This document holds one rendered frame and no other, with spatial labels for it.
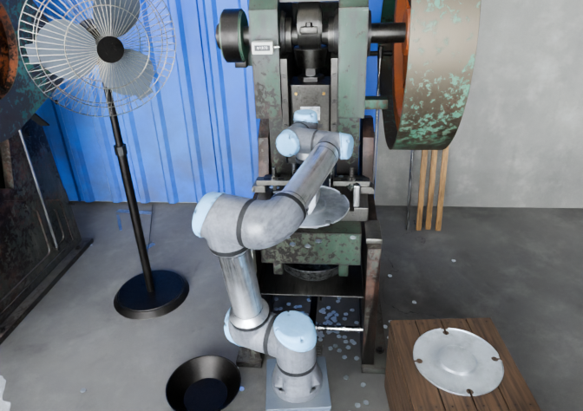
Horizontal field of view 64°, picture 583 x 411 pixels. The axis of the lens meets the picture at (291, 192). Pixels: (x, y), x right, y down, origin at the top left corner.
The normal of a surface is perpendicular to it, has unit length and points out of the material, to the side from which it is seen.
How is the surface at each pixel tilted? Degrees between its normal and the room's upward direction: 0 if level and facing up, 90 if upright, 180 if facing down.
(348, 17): 90
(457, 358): 0
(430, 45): 86
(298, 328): 7
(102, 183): 90
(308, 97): 90
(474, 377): 0
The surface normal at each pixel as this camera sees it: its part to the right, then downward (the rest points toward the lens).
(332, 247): -0.09, 0.46
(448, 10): -0.10, 0.19
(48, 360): -0.04, -0.89
